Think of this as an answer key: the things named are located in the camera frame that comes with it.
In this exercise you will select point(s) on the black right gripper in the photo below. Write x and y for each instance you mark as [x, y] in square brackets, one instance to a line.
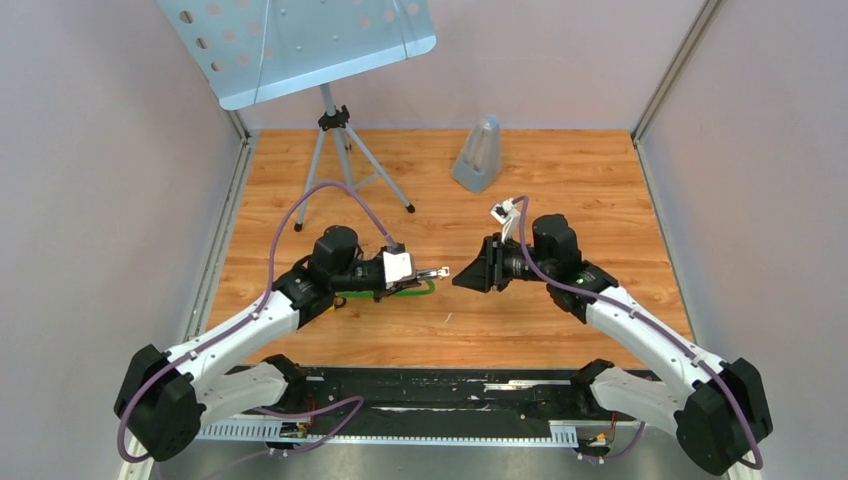
[485, 272]

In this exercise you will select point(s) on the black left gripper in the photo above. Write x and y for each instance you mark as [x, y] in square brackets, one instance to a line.
[396, 287]

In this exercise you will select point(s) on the green cable lock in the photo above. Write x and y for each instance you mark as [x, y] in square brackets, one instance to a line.
[422, 285]

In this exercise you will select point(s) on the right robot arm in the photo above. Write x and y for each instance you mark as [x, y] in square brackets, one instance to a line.
[716, 409]

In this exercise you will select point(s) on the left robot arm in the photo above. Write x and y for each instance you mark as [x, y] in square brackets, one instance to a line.
[168, 396]

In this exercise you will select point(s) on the blue translucent metronome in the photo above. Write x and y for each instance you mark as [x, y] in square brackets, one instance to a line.
[479, 162]

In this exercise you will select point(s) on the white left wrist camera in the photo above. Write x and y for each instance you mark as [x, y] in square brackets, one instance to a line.
[398, 268]

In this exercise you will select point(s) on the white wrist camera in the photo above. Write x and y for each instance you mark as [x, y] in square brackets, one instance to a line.
[508, 214]
[398, 268]

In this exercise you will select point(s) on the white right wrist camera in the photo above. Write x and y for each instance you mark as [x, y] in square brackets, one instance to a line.
[508, 214]

